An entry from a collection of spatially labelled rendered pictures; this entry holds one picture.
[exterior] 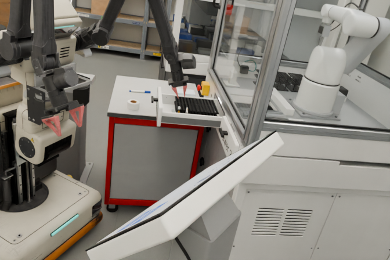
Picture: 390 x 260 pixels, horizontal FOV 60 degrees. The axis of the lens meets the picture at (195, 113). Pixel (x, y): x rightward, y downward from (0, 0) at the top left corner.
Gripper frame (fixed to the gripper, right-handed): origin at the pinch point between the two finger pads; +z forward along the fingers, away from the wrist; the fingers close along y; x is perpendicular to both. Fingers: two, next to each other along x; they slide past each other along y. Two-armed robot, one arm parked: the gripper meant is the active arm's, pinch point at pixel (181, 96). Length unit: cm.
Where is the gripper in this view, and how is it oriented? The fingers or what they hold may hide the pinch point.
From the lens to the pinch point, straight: 174.3
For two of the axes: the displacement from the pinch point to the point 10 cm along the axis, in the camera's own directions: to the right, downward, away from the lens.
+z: 1.5, 8.8, 4.5
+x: 1.0, 4.4, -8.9
